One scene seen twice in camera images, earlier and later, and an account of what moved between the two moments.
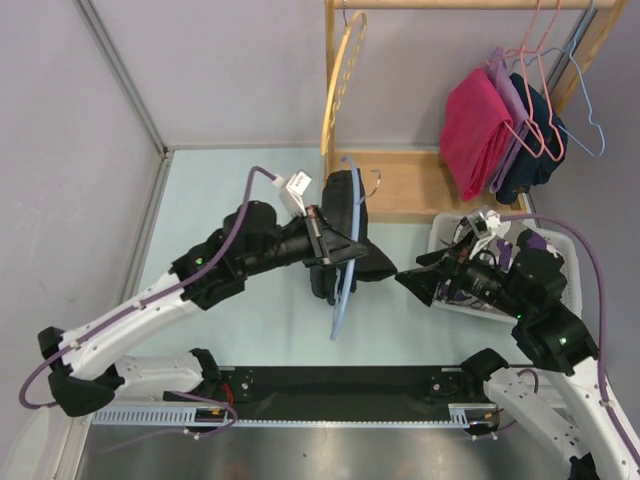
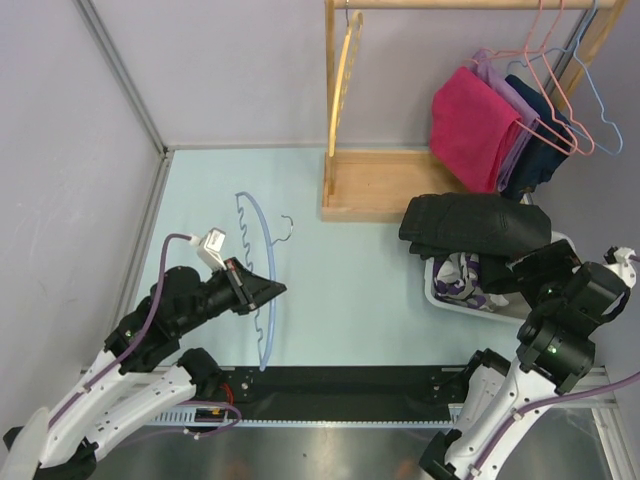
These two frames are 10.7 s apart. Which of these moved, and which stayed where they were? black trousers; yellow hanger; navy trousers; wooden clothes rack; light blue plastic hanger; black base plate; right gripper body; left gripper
Moved: yellow hanger; right gripper body; black trousers; left gripper; light blue plastic hanger
Stayed: navy trousers; black base plate; wooden clothes rack
